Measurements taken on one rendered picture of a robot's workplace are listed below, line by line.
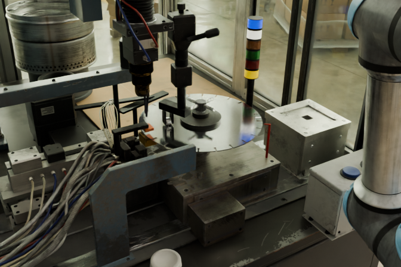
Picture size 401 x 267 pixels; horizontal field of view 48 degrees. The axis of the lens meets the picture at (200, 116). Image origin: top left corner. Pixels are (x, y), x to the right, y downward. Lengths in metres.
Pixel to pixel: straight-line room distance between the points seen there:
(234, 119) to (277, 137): 0.20
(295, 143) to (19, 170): 0.74
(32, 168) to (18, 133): 0.44
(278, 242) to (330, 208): 0.15
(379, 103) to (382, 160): 0.11
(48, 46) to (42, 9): 0.26
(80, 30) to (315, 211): 1.01
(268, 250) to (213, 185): 0.20
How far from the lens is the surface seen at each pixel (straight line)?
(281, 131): 1.36
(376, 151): 0.88
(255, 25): 1.38
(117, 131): 1.11
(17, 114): 1.80
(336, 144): 1.40
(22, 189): 1.26
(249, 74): 1.43
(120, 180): 0.96
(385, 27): 0.73
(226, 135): 1.15
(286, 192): 1.30
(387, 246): 0.93
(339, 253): 1.38
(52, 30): 1.65
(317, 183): 1.15
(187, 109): 1.13
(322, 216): 1.18
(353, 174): 1.14
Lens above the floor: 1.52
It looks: 27 degrees down
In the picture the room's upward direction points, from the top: 1 degrees clockwise
